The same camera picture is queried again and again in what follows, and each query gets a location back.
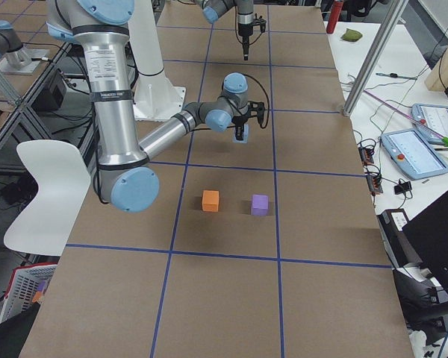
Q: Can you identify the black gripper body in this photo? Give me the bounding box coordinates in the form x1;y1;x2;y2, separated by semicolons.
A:
237;13;254;43
233;113;250;128

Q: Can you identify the light blue foam block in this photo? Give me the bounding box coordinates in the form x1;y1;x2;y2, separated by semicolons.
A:
233;124;249;144

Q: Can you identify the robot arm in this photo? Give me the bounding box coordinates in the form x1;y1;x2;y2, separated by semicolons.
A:
194;0;255;60
47;1;251;213

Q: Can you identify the orange foam block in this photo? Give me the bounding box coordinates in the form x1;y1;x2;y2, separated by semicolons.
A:
202;189;220;213

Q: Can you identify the purple foam block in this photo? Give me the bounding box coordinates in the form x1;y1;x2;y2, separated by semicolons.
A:
251;194;269;216

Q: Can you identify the red bottle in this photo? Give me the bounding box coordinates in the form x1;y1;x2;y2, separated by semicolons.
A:
326;0;343;34

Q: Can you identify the green bean bag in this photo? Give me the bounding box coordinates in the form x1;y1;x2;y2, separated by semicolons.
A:
340;28;363;43

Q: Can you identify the near teach pendant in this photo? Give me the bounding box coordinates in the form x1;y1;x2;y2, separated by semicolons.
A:
381;129;448;180

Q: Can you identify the teach pendant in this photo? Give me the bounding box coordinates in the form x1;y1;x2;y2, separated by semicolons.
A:
381;129;448;180
411;104;448;145

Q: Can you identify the white chair seat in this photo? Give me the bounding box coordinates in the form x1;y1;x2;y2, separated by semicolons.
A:
4;139;90;257

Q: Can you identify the far teach pendant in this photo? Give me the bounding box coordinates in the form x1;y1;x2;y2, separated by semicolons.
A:
411;104;448;145

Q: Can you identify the black laptop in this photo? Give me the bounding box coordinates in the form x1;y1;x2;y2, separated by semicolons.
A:
403;190;448;293

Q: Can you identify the white perforated basket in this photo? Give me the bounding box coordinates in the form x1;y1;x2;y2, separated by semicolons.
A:
0;263;57;324

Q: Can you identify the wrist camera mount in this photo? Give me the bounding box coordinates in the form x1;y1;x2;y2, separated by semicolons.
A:
247;101;266;129
252;13;267;33

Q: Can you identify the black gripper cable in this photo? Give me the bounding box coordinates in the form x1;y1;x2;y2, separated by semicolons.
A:
188;74;270;132

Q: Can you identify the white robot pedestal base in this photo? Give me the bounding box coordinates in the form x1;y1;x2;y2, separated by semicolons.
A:
128;1;186;122

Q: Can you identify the aluminium frame post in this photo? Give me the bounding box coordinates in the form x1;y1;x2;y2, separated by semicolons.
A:
342;0;408;117

